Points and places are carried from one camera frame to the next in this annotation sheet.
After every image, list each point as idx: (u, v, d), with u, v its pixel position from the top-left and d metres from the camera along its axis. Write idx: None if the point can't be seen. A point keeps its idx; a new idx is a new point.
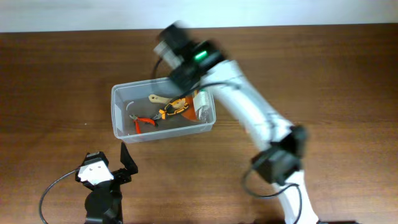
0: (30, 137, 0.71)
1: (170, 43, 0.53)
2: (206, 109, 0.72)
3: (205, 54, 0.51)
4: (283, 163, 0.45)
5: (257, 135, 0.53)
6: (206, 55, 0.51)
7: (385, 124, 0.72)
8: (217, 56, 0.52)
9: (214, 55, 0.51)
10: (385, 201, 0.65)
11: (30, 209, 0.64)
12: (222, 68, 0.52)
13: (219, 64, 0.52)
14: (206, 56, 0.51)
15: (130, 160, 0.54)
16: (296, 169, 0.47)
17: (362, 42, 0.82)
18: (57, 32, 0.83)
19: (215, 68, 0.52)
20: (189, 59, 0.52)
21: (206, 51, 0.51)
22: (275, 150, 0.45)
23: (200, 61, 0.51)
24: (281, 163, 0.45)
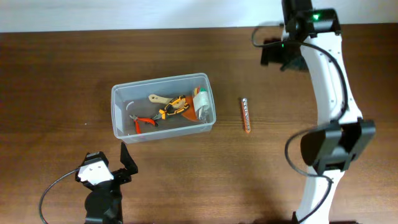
0: (31, 137, 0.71)
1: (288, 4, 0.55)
2: (206, 109, 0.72)
3: (320, 18, 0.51)
4: (336, 143, 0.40)
5: (321, 107, 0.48)
6: (321, 18, 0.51)
7: (387, 123, 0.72)
8: (331, 22, 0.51)
9: (329, 20, 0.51)
10: (386, 201, 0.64)
11: (30, 209, 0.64)
12: (328, 38, 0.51)
13: (328, 33, 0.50)
14: (320, 19, 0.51)
15: (130, 160, 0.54)
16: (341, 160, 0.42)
17: (364, 42, 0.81)
18: (57, 32, 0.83)
19: (322, 33, 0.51)
20: (301, 17, 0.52)
21: (322, 14, 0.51)
22: (334, 127, 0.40)
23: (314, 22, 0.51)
24: (335, 141, 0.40)
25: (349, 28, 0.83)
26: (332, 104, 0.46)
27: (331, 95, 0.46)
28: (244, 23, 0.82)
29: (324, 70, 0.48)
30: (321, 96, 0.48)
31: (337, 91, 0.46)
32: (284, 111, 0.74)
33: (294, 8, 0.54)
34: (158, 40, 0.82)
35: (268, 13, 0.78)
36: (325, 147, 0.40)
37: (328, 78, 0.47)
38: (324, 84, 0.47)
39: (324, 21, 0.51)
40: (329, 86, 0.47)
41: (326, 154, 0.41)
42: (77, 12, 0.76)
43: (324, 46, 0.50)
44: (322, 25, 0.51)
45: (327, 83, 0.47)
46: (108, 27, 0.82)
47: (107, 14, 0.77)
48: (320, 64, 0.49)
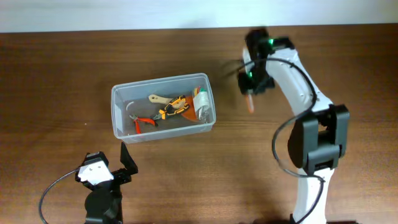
0: (30, 137, 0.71)
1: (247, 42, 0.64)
2: (206, 109, 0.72)
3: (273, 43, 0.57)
4: (315, 132, 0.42)
5: (295, 105, 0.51)
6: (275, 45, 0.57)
7: (387, 124, 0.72)
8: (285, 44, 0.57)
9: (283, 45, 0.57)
10: (386, 201, 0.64)
11: (30, 209, 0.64)
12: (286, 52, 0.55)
13: (287, 50, 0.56)
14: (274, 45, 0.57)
15: (130, 160, 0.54)
16: (329, 155, 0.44)
17: (364, 42, 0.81)
18: (58, 32, 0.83)
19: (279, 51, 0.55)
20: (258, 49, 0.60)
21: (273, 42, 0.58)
22: (311, 116, 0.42)
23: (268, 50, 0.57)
24: (314, 130, 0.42)
25: (348, 28, 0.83)
26: (305, 100, 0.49)
27: (299, 90, 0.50)
28: (243, 23, 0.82)
29: (290, 74, 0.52)
30: (293, 96, 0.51)
31: (306, 93, 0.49)
32: (283, 111, 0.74)
33: (249, 40, 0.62)
34: (158, 40, 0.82)
35: (268, 13, 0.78)
36: (306, 137, 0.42)
37: (292, 82, 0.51)
38: (294, 86, 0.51)
39: (280, 46, 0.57)
40: (298, 82, 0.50)
41: (311, 148, 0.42)
42: (77, 11, 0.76)
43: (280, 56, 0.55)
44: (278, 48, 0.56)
45: (294, 86, 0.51)
46: (109, 27, 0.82)
47: (107, 14, 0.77)
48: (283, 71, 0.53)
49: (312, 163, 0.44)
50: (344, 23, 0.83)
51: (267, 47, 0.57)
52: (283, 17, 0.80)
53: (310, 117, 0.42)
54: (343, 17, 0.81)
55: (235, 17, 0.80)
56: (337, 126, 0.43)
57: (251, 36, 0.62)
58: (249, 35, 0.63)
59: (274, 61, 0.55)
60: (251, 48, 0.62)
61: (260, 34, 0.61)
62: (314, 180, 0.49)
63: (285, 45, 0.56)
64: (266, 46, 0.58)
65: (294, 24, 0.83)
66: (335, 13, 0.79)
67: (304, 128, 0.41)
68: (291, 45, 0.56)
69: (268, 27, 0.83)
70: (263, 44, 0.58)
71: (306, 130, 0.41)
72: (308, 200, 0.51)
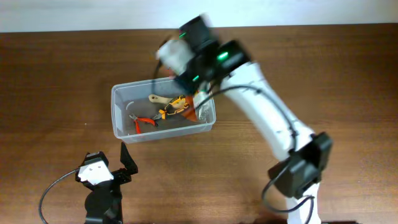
0: (30, 137, 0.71)
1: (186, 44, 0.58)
2: (206, 109, 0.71)
3: (227, 56, 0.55)
4: (300, 175, 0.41)
5: (277, 145, 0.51)
6: (229, 56, 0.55)
7: (387, 124, 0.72)
8: (239, 58, 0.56)
9: (236, 56, 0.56)
10: (387, 201, 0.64)
11: (30, 209, 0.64)
12: (244, 71, 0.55)
13: (241, 66, 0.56)
14: (228, 58, 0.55)
15: (130, 161, 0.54)
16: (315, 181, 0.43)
17: (363, 41, 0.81)
18: (58, 32, 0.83)
19: (237, 71, 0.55)
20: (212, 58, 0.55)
21: (228, 52, 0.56)
22: (293, 162, 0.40)
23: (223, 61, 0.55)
24: (299, 173, 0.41)
25: (348, 28, 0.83)
26: (282, 136, 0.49)
27: (275, 127, 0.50)
28: (244, 23, 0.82)
29: (265, 103, 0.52)
30: (268, 130, 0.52)
31: (282, 127, 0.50)
32: None
33: (193, 40, 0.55)
34: (158, 40, 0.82)
35: (268, 13, 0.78)
36: (293, 180, 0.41)
37: (268, 114, 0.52)
38: (270, 118, 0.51)
39: (235, 58, 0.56)
40: (274, 119, 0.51)
41: (298, 183, 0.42)
42: (77, 11, 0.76)
43: (245, 81, 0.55)
44: (234, 61, 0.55)
45: (268, 119, 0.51)
46: (109, 27, 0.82)
47: (107, 14, 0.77)
48: (260, 100, 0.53)
49: (300, 191, 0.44)
50: (344, 23, 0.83)
51: (220, 62, 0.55)
52: (283, 17, 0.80)
53: (293, 163, 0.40)
54: (344, 17, 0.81)
55: (234, 17, 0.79)
56: (321, 162, 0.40)
57: (194, 36, 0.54)
58: (191, 31, 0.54)
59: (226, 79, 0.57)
60: (194, 53, 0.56)
61: (206, 35, 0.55)
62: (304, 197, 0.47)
63: (241, 55, 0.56)
64: (217, 60, 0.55)
65: (294, 23, 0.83)
66: (335, 13, 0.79)
67: (293, 175, 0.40)
68: (245, 58, 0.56)
69: (268, 27, 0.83)
70: (212, 54, 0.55)
71: (291, 175, 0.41)
72: (301, 217, 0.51)
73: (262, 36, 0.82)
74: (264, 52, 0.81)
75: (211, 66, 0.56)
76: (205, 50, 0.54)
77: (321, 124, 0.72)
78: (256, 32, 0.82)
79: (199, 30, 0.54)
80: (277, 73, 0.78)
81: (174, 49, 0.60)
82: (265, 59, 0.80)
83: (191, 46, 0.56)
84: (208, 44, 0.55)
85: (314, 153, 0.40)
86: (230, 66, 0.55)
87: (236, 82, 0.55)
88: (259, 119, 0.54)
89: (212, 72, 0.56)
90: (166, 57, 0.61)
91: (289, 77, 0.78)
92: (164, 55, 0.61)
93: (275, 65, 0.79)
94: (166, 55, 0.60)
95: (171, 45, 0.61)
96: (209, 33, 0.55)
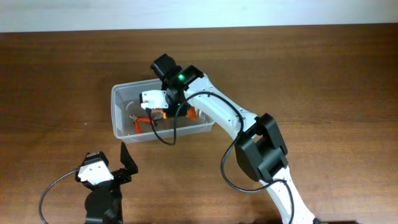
0: (30, 137, 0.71)
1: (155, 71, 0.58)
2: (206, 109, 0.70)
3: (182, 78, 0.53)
4: (255, 150, 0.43)
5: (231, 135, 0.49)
6: (183, 78, 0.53)
7: (386, 124, 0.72)
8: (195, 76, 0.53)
9: (191, 77, 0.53)
10: (386, 201, 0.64)
11: (30, 209, 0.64)
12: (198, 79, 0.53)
13: (198, 79, 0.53)
14: (183, 79, 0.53)
15: (130, 160, 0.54)
16: (274, 158, 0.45)
17: (363, 42, 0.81)
18: (58, 32, 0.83)
19: (192, 84, 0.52)
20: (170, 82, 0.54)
21: (183, 74, 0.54)
22: (245, 139, 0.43)
23: (180, 83, 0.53)
24: (254, 148, 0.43)
25: (349, 29, 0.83)
26: (234, 124, 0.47)
27: (224, 117, 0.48)
28: (244, 23, 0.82)
29: (216, 101, 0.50)
30: (224, 126, 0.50)
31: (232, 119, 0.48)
32: (284, 111, 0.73)
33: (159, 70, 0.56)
34: (158, 40, 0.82)
35: (269, 12, 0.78)
36: (250, 157, 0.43)
37: (218, 109, 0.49)
38: (219, 113, 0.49)
39: (191, 77, 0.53)
40: (222, 110, 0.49)
41: (257, 162, 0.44)
42: (77, 11, 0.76)
43: (196, 89, 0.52)
44: (190, 81, 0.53)
45: (218, 113, 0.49)
46: (108, 27, 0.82)
47: (107, 14, 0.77)
48: (211, 99, 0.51)
49: (265, 172, 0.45)
50: (344, 23, 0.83)
51: (180, 83, 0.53)
52: (283, 18, 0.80)
53: (244, 139, 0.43)
54: (344, 17, 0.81)
55: (235, 17, 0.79)
56: (271, 134, 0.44)
57: (160, 66, 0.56)
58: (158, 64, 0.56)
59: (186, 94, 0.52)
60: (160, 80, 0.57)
61: (170, 65, 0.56)
62: (278, 184, 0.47)
63: (196, 75, 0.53)
64: (178, 81, 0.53)
65: (294, 23, 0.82)
66: (335, 13, 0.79)
67: (245, 150, 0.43)
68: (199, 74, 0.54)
69: (268, 27, 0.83)
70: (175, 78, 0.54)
71: (247, 152, 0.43)
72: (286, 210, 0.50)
73: (263, 36, 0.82)
74: (265, 52, 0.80)
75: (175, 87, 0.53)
76: (168, 76, 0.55)
77: (321, 124, 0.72)
78: (256, 33, 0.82)
79: (163, 61, 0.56)
80: (277, 73, 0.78)
81: (151, 96, 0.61)
82: (265, 59, 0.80)
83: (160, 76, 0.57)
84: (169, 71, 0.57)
85: (265, 131, 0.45)
86: (188, 84, 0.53)
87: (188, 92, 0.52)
88: (214, 117, 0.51)
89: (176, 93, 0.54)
90: (150, 105, 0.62)
91: (289, 77, 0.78)
92: (145, 102, 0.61)
93: (276, 65, 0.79)
94: (146, 102, 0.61)
95: (147, 96, 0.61)
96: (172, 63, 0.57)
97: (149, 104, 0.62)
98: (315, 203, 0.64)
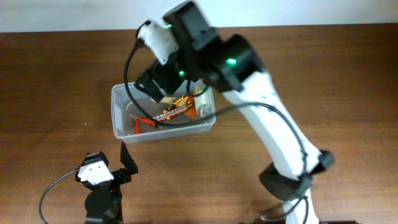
0: (30, 137, 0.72)
1: (181, 35, 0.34)
2: (206, 109, 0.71)
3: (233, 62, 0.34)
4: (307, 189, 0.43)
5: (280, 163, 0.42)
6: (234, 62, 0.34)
7: (386, 124, 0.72)
8: (249, 62, 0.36)
9: (244, 61, 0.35)
10: (386, 201, 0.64)
11: (30, 209, 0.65)
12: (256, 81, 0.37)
13: (254, 75, 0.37)
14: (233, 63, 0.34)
15: (130, 160, 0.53)
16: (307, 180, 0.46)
17: (364, 42, 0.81)
18: (57, 32, 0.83)
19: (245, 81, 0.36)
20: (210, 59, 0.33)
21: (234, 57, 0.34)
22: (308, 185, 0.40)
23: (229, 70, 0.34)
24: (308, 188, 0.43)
25: (349, 29, 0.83)
26: (295, 160, 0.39)
27: (285, 150, 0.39)
28: (244, 23, 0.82)
29: (277, 123, 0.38)
30: (275, 152, 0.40)
31: (296, 155, 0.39)
32: None
33: (180, 32, 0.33)
34: None
35: (270, 12, 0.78)
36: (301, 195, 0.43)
37: (282, 137, 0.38)
38: (282, 143, 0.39)
39: (244, 62, 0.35)
40: (285, 140, 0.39)
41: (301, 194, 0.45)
42: (76, 11, 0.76)
43: (257, 98, 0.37)
44: (241, 69, 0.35)
45: (281, 142, 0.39)
46: (108, 27, 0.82)
47: (107, 14, 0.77)
48: (273, 118, 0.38)
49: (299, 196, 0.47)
50: (344, 23, 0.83)
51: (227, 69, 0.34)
52: (283, 18, 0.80)
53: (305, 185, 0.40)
54: (344, 17, 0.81)
55: (237, 17, 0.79)
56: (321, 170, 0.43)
57: (179, 27, 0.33)
58: (176, 21, 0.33)
59: (232, 84, 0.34)
60: (189, 50, 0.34)
61: (201, 25, 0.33)
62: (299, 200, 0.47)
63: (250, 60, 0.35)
64: (223, 63, 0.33)
65: (294, 24, 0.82)
66: (335, 14, 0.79)
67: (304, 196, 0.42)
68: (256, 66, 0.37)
69: (268, 27, 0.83)
70: (218, 55, 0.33)
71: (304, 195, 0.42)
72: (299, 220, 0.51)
73: (263, 36, 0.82)
74: (264, 52, 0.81)
75: (214, 68, 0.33)
76: (203, 44, 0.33)
77: (321, 124, 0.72)
78: (256, 33, 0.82)
79: (191, 18, 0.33)
80: (277, 73, 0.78)
81: (157, 32, 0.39)
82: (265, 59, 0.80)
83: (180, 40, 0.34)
84: (206, 39, 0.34)
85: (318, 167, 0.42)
86: (238, 71, 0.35)
87: (247, 98, 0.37)
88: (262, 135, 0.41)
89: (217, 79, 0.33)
90: (143, 37, 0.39)
91: (289, 77, 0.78)
92: (142, 32, 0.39)
93: (276, 65, 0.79)
94: (143, 32, 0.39)
95: (153, 28, 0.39)
96: (204, 22, 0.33)
97: (142, 35, 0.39)
98: (314, 203, 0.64)
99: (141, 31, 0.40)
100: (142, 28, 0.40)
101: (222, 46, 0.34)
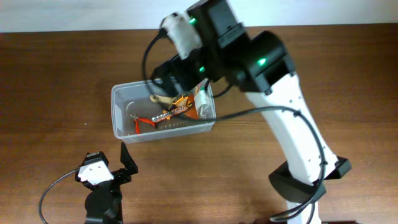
0: (30, 137, 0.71)
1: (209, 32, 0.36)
2: (206, 107, 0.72)
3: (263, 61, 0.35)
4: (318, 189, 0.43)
5: (296, 168, 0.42)
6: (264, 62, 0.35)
7: (386, 124, 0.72)
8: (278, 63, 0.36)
9: (273, 62, 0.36)
10: (385, 201, 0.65)
11: (30, 209, 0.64)
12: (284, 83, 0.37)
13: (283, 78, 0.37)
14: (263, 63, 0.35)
15: (130, 160, 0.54)
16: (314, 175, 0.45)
17: (363, 42, 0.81)
18: (57, 32, 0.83)
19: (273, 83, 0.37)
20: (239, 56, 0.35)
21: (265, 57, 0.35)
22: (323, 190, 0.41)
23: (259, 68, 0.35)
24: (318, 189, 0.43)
25: (348, 29, 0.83)
26: (312, 166, 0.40)
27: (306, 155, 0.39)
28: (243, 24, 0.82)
29: (300, 127, 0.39)
30: (293, 155, 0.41)
31: (314, 162, 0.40)
32: None
33: (206, 29, 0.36)
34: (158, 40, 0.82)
35: (270, 13, 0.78)
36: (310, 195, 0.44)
37: (303, 140, 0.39)
38: (303, 149, 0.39)
39: (273, 63, 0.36)
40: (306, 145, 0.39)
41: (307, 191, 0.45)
42: (76, 12, 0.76)
43: (282, 101, 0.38)
44: (270, 70, 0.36)
45: (301, 145, 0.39)
46: (108, 27, 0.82)
47: (107, 15, 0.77)
48: (296, 122, 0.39)
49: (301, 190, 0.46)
50: (344, 24, 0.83)
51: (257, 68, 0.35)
52: (283, 18, 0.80)
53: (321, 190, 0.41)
54: (342, 18, 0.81)
55: (242, 18, 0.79)
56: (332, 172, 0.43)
57: (205, 24, 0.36)
58: (203, 13, 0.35)
59: (259, 81, 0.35)
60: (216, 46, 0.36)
61: (227, 22, 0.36)
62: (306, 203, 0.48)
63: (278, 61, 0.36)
64: (249, 60, 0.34)
65: (293, 25, 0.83)
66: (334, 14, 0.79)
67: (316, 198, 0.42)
68: (283, 68, 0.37)
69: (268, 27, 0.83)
70: (246, 53, 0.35)
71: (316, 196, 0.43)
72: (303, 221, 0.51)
73: None
74: None
75: (240, 66, 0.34)
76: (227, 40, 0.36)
77: (320, 125, 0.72)
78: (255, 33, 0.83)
79: (221, 14, 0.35)
80: None
81: (180, 24, 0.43)
82: None
83: (206, 38, 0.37)
84: (230, 36, 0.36)
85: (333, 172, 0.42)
86: (267, 71, 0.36)
87: (272, 101, 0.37)
88: (282, 137, 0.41)
89: (244, 76, 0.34)
90: (169, 28, 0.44)
91: None
92: (167, 23, 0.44)
93: None
94: (168, 23, 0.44)
95: (178, 20, 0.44)
96: (230, 18, 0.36)
97: (167, 27, 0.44)
98: None
99: (166, 21, 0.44)
100: (168, 19, 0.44)
101: (252, 45, 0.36)
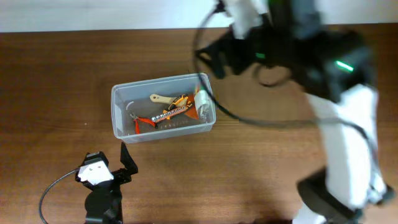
0: (30, 137, 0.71)
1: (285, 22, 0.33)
2: (207, 108, 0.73)
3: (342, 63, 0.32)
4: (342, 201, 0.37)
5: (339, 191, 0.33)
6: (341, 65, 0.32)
7: None
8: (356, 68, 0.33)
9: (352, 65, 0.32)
10: None
11: (30, 209, 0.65)
12: (353, 93, 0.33)
13: (357, 86, 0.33)
14: (341, 65, 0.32)
15: (130, 160, 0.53)
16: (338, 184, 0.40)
17: None
18: (57, 32, 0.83)
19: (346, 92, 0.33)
20: (318, 53, 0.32)
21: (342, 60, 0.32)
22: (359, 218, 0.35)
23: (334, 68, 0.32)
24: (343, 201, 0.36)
25: None
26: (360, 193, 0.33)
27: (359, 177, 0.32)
28: None
29: (359, 145, 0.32)
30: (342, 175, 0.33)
31: (364, 188, 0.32)
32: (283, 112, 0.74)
33: (281, 14, 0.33)
34: (158, 40, 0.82)
35: None
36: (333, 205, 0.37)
37: (360, 160, 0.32)
38: (359, 168, 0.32)
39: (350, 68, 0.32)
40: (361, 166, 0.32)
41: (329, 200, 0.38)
42: (76, 11, 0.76)
43: (346, 116, 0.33)
44: (346, 76, 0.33)
45: (356, 167, 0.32)
46: (108, 27, 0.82)
47: (107, 14, 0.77)
48: (357, 139, 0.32)
49: None
50: None
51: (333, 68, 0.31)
52: None
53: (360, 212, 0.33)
54: None
55: None
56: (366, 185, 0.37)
57: (283, 12, 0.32)
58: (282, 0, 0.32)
59: (333, 86, 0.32)
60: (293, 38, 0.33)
61: (310, 10, 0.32)
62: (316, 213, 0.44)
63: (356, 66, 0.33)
64: (328, 60, 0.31)
65: None
66: None
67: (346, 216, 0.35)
68: (361, 77, 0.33)
69: None
70: (326, 50, 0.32)
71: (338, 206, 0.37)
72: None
73: None
74: None
75: (315, 65, 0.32)
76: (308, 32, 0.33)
77: None
78: None
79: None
80: None
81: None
82: None
83: (279, 22, 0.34)
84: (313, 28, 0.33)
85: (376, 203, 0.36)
86: (343, 76, 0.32)
87: (342, 115, 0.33)
88: (332, 153, 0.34)
89: (316, 75, 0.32)
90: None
91: None
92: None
93: None
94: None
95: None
96: (311, 6, 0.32)
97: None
98: None
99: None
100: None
101: (335, 45, 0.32)
